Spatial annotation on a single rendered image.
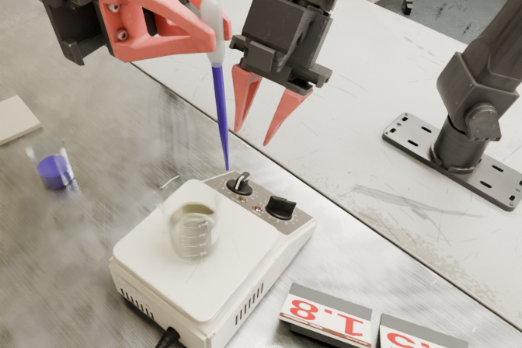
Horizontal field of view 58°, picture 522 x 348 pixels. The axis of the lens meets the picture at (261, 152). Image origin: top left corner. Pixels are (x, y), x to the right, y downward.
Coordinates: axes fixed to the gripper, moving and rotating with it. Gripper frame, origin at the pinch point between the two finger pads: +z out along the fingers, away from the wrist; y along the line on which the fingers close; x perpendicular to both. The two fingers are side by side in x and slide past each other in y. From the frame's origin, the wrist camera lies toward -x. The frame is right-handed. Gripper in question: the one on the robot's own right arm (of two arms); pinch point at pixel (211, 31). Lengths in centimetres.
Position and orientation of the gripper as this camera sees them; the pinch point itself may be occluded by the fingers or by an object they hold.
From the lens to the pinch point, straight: 29.6
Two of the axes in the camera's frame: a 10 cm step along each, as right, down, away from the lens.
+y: 6.0, -6.0, 5.2
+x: 0.2, 6.6, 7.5
